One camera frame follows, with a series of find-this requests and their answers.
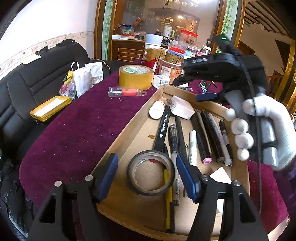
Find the black pen clear tip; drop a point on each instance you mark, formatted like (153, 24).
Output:
(173, 142)

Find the bamboo painted pillar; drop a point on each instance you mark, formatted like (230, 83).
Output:
(106, 28)

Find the cardboard tray box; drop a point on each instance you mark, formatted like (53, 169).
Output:
(144, 214)

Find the blister pack red item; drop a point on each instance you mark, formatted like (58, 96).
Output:
(122, 91)

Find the black electrical tape roll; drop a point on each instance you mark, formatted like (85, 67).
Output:
(150, 173)

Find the white power adapter with prongs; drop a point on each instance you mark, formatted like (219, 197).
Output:
(180, 107)

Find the white paper bag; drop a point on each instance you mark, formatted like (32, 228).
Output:
(82, 78)

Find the yellow wrapped flat box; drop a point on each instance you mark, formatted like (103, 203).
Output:
(49, 108)

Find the white marker pen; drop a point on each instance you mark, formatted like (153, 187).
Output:
(193, 148)

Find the blue label plastic jar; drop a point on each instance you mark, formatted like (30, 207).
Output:
(183, 49)

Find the red lid plastic jar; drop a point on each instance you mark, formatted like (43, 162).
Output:
(188, 37)

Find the purple velvet tablecloth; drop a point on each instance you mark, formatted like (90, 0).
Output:
(72, 144)

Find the black knife red tip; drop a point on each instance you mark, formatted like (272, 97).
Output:
(162, 130)

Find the white oval bottle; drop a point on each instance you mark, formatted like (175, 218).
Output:
(157, 109)

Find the yellow packing tape roll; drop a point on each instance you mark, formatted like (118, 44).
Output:
(135, 76)

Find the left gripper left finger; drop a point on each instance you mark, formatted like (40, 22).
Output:
(69, 212)

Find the small white box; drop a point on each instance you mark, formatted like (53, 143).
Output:
(160, 80)

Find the white gloved right hand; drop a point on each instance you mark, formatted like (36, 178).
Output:
(263, 130)

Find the black leather sofa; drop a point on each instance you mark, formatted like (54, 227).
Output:
(28, 86)

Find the white square charger block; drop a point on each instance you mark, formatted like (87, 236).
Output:
(220, 175)

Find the black marker pink cap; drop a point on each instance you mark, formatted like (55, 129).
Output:
(201, 139)

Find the yellow black pen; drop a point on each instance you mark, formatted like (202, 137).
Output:
(170, 215)

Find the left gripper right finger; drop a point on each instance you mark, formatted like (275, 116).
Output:
(240, 219)

